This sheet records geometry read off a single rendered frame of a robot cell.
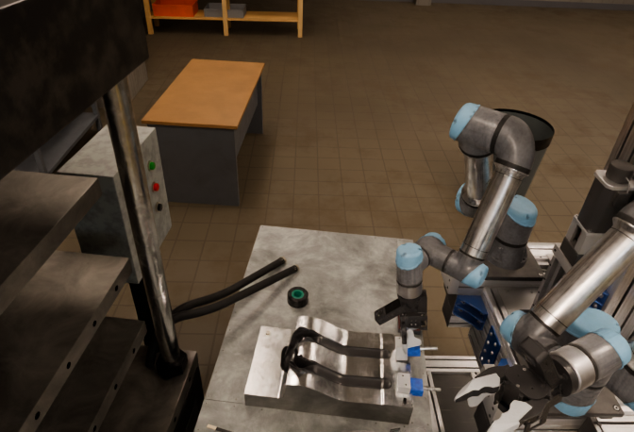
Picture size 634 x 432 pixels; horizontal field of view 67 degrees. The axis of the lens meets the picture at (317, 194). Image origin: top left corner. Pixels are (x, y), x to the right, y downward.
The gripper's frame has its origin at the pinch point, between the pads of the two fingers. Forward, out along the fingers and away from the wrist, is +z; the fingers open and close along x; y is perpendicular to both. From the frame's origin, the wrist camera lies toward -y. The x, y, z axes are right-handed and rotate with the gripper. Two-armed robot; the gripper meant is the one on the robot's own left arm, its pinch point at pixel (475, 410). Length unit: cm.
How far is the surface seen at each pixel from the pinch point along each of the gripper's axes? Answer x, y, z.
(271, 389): 62, 52, 14
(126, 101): 73, -38, 37
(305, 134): 368, 96, -140
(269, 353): 74, 50, 10
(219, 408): 67, 57, 30
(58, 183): 81, -20, 55
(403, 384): 43, 49, -20
